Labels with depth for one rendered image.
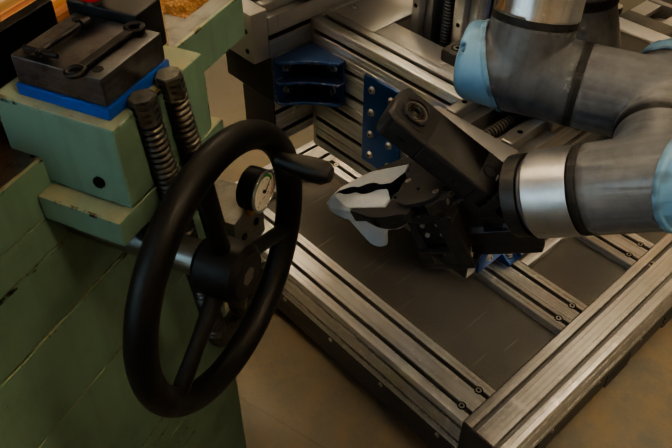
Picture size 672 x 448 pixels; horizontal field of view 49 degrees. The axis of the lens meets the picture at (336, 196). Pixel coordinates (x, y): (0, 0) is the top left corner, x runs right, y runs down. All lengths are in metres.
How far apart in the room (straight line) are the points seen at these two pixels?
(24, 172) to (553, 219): 0.46
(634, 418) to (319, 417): 0.64
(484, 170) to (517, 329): 0.85
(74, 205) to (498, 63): 0.40
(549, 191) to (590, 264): 1.03
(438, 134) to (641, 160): 0.16
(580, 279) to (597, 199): 1.00
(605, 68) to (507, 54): 0.08
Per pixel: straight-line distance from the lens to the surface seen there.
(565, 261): 1.61
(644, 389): 1.72
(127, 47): 0.67
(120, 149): 0.66
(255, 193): 0.99
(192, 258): 0.70
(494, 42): 0.66
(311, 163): 0.69
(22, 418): 0.86
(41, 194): 0.74
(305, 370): 1.62
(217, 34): 0.94
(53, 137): 0.70
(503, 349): 1.43
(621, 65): 0.66
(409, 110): 0.62
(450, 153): 0.63
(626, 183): 0.58
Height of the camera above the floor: 1.32
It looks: 41 degrees down
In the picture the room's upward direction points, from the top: straight up
